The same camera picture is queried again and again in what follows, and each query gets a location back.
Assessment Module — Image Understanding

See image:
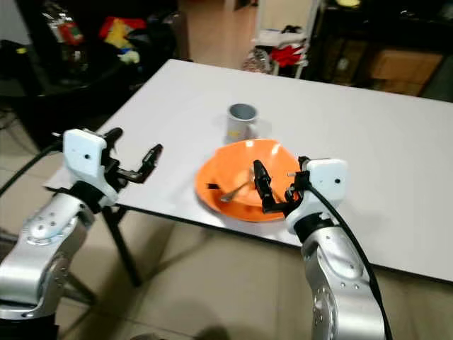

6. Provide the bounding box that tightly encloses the orange plastic bowl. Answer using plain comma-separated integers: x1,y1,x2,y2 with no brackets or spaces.
195,139,302,222

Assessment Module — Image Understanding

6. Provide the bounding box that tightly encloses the grey mug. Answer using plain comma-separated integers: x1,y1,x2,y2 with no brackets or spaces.
225,103,259,145

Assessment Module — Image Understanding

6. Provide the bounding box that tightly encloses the black table leg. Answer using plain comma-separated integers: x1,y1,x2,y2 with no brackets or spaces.
101,208,142,288

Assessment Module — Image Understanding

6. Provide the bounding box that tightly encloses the black cabinet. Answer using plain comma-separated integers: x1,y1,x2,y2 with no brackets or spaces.
18,0,188,146

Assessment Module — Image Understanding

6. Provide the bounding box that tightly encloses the red and yellow toy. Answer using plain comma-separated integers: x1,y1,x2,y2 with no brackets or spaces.
99,18,146,64

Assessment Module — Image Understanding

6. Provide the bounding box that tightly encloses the red and white packet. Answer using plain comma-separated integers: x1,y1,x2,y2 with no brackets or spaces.
42,4,86,47

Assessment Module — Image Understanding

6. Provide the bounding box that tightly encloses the red cloth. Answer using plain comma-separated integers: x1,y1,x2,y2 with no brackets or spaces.
269,44,305,68

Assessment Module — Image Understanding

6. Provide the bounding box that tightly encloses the brown cardboard box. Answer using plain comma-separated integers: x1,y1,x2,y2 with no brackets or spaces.
368,50,443,96

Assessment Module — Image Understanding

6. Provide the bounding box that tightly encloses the white chair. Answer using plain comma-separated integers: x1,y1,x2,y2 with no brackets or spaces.
251,0,319,75

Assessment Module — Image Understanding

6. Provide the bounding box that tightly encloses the black shelf unit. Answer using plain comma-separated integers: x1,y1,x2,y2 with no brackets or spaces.
308,0,453,96

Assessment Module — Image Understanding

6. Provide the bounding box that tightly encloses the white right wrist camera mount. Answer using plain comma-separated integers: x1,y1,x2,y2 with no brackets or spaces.
287,159,349,234

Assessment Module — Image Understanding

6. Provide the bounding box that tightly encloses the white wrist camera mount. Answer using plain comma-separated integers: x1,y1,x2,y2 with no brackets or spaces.
287,159,349,234
62,129,114,191

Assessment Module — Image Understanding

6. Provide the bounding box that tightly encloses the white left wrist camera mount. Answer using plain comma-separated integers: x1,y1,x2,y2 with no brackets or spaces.
62,129,114,191

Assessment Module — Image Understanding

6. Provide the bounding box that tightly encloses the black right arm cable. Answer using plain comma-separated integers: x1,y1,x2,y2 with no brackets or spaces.
310,184,394,340

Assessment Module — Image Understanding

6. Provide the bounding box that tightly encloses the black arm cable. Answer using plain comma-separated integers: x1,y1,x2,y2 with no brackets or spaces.
0,142,63,196
310,184,394,340

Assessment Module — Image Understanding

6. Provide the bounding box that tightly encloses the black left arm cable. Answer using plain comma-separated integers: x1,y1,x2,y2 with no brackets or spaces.
0,142,63,196

